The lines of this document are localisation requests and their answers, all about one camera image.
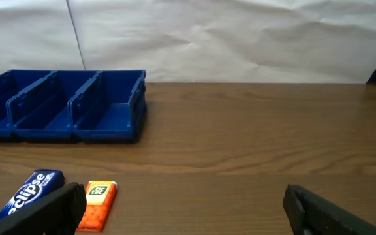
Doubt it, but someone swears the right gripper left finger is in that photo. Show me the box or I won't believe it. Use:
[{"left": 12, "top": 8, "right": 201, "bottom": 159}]
[{"left": 0, "top": 181, "right": 87, "bottom": 235}]

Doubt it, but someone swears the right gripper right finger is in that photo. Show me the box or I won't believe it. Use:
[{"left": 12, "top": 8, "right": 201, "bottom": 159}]
[{"left": 282, "top": 184, "right": 376, "bottom": 235}]

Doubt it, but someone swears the blue candy pack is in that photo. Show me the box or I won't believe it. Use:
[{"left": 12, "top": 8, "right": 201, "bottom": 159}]
[{"left": 0, "top": 168, "right": 65, "bottom": 223}]

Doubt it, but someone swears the orange candy box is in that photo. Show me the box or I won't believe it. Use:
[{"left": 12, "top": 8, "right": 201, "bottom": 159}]
[{"left": 76, "top": 180, "right": 119, "bottom": 233}]

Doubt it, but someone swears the blue tray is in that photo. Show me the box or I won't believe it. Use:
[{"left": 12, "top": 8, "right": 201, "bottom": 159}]
[{"left": 0, "top": 69, "right": 148, "bottom": 144}]

